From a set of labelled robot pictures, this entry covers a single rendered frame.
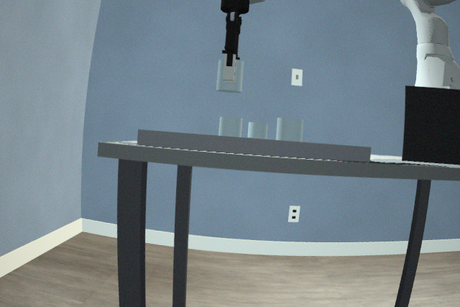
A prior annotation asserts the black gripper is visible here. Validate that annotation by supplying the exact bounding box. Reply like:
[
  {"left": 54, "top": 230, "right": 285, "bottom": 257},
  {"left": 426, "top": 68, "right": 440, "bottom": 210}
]
[{"left": 221, "top": 0, "right": 249, "bottom": 81}]

